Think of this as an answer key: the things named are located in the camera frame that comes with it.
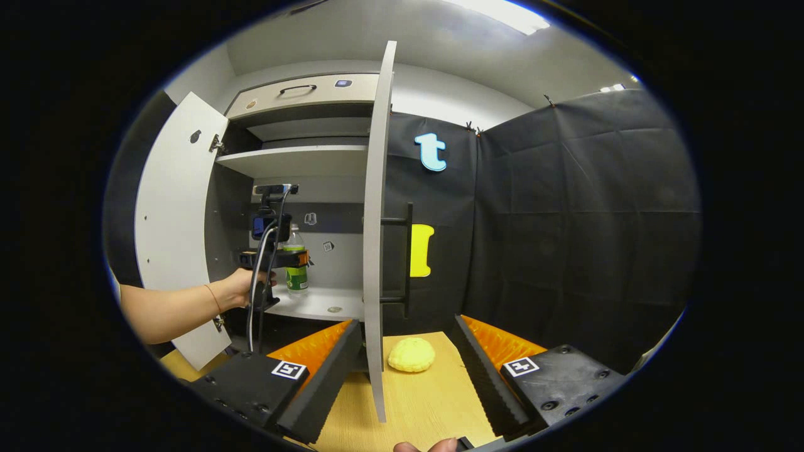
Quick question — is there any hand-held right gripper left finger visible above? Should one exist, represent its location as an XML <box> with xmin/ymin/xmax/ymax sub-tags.
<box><xmin>188</xmin><ymin>319</ymin><xmax>364</xmax><ymax>443</ymax></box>

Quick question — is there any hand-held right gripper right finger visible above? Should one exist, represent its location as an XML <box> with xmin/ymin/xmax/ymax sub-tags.
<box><xmin>454</xmin><ymin>314</ymin><xmax>629</xmax><ymax>440</ymax></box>

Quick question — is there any green label bottle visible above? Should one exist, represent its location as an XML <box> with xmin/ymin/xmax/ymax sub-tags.
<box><xmin>284</xmin><ymin>224</ymin><xmax>310</xmax><ymax>296</ymax></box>

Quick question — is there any white cabinet door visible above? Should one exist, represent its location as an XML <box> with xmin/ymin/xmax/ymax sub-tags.
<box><xmin>134</xmin><ymin>92</ymin><xmax>233</xmax><ymax>371</ymax></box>
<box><xmin>363</xmin><ymin>41</ymin><xmax>398</xmax><ymax>423</ymax></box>

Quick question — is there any white and grey cabinet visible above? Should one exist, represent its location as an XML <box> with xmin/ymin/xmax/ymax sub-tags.
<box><xmin>206</xmin><ymin>72</ymin><xmax>385</xmax><ymax>353</ymax></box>

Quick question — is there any white cabinet shelf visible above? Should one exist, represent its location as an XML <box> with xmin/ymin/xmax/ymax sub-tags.
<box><xmin>264</xmin><ymin>288</ymin><xmax>366</xmax><ymax>322</ymax></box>
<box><xmin>215</xmin><ymin>145</ymin><xmax>370</xmax><ymax>179</ymax></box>

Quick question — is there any beige cabinet drawer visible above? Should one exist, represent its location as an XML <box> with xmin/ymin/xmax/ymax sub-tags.
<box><xmin>225</xmin><ymin>73</ymin><xmax>381</xmax><ymax>120</ymax></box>

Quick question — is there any yellow round sponge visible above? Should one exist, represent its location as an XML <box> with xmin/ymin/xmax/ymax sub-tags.
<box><xmin>388</xmin><ymin>337</ymin><xmax>436</xmax><ymax>374</ymax></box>

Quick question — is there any black backdrop cloth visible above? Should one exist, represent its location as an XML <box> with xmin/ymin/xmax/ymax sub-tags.
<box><xmin>382</xmin><ymin>88</ymin><xmax>703</xmax><ymax>375</ymax></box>

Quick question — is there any long ceiling light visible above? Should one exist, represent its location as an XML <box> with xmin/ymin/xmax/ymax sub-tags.
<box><xmin>448</xmin><ymin>0</ymin><xmax>551</xmax><ymax>36</ymax></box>

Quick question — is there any black cable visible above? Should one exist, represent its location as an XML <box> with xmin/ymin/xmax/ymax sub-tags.
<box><xmin>263</xmin><ymin>186</ymin><xmax>294</xmax><ymax>302</ymax></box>

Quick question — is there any white cable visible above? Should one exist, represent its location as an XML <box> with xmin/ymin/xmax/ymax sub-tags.
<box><xmin>248</xmin><ymin>226</ymin><xmax>278</xmax><ymax>353</ymax></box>

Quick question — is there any black door handle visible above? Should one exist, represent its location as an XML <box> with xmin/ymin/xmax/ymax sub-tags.
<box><xmin>379</xmin><ymin>202</ymin><xmax>415</xmax><ymax>318</ymax></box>

